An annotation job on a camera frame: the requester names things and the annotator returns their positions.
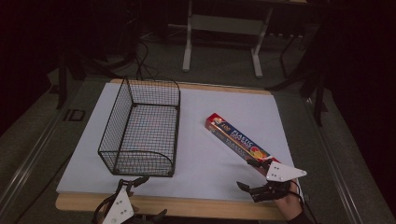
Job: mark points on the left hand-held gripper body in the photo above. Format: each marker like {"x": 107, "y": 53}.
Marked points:
{"x": 120, "y": 207}

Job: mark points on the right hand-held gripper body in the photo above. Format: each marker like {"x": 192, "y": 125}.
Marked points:
{"x": 283, "y": 172}

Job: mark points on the red and blue plastic wrap box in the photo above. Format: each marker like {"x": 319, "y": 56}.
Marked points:
{"x": 232, "y": 134}

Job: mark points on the person's right hand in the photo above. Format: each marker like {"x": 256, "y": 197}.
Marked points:
{"x": 289, "y": 203}

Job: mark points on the white table cover sheet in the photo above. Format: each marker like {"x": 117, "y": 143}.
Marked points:
{"x": 205, "y": 155}

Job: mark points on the black metal stand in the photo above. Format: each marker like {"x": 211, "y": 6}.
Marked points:
{"x": 319, "y": 93}

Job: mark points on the dark floor socket plate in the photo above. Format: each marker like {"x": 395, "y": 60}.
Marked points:
{"x": 74, "y": 115}

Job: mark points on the grey metal floor rail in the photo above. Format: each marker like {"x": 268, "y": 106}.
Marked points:
{"x": 28, "y": 161}
{"x": 336, "y": 168}

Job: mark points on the white metal desk frame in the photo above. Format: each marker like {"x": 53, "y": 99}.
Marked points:
{"x": 225, "y": 25}

